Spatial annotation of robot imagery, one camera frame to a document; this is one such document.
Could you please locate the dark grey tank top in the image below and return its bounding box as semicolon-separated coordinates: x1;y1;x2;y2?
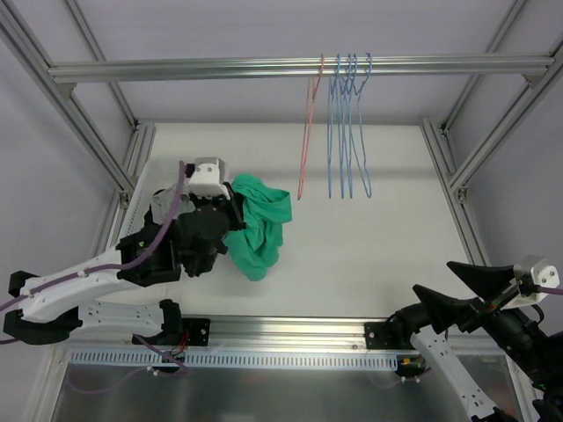
150;185;189;224

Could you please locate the blue hanger of green top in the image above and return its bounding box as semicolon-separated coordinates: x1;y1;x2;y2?
344;53;362;199

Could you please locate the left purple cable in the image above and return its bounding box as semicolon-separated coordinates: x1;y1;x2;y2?
0;160;188;346

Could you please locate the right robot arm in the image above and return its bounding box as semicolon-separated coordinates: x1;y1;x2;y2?
363;256;562;421

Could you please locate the white plastic basket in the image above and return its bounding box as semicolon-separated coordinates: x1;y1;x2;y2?
113;155;195;244

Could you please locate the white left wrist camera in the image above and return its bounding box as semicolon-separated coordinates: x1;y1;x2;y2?
187;157;230;199

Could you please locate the white slotted cable duct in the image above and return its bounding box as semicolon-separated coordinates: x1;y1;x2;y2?
69;348;398;372

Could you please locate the aluminium frame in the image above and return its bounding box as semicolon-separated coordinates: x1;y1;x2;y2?
0;0;563;422

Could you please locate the blue hanger of grey top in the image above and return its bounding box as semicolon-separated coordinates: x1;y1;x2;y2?
326;54;344;199

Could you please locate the aluminium hanging rail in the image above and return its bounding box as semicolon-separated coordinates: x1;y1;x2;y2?
48;54;555;84

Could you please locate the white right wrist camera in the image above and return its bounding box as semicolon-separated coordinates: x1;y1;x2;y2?
503;255;559;309

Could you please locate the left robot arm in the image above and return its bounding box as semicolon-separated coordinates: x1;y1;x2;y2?
1;193;246;346

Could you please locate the black tank top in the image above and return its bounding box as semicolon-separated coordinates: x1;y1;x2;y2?
143;208;166;228

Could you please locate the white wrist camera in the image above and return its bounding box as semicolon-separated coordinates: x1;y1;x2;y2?
187;157;230;199
503;255;559;309

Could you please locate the green tank top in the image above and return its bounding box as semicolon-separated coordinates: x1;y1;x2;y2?
224;173;292;281

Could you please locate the blue hanger of black top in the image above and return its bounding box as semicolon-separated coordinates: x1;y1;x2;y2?
338;55;355;199

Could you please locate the pink wire hanger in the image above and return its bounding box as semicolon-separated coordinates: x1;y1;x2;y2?
296;54;325;200

